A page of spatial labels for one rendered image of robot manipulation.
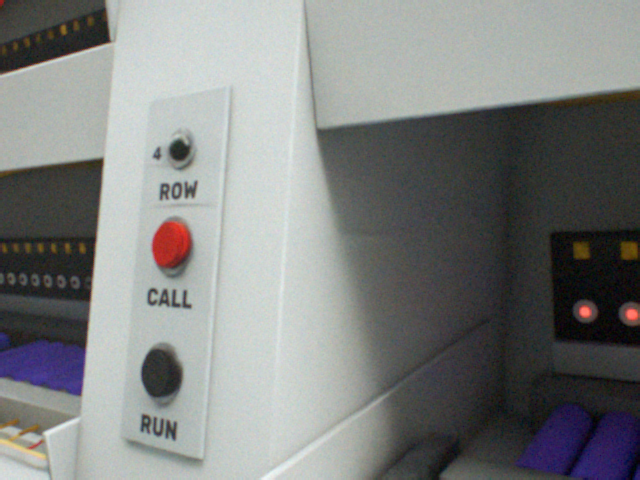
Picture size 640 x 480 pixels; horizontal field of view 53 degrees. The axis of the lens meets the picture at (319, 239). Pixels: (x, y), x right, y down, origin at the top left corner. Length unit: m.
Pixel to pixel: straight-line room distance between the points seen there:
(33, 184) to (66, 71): 0.41
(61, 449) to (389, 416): 0.12
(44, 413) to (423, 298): 0.21
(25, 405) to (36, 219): 0.33
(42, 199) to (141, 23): 0.44
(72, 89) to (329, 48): 0.13
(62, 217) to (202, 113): 0.45
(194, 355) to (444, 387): 0.12
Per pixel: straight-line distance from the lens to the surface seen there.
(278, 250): 0.20
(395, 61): 0.20
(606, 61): 0.18
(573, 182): 0.37
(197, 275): 0.21
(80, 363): 0.46
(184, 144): 0.23
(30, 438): 0.39
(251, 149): 0.21
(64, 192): 0.66
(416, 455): 0.25
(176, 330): 0.22
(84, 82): 0.30
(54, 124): 0.32
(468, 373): 0.32
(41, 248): 0.61
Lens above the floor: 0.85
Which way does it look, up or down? 5 degrees up
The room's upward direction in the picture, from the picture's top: 3 degrees clockwise
